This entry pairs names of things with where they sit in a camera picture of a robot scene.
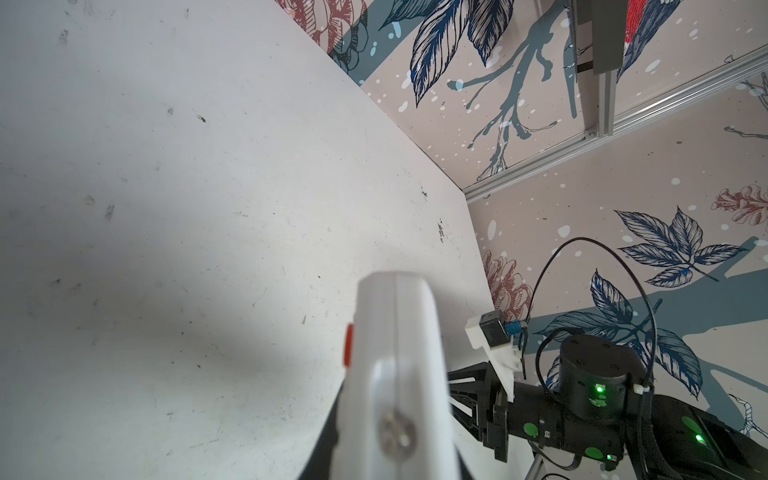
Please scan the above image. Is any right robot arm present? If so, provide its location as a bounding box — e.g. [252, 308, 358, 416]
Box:
[448, 328, 767, 479]

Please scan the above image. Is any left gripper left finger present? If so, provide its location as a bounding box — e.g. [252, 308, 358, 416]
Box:
[298, 387, 343, 480]

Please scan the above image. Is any white remote control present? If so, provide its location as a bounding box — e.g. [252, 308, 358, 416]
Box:
[330, 272, 461, 479]

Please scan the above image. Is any right camera cable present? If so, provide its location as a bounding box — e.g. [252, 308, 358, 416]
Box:
[520, 236, 660, 385]

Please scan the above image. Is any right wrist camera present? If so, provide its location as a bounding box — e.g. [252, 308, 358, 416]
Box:
[465, 310, 524, 403]

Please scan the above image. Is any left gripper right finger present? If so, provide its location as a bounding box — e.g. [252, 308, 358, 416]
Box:
[456, 451, 473, 480]

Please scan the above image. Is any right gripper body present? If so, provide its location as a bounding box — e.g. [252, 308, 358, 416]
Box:
[447, 362, 512, 462]

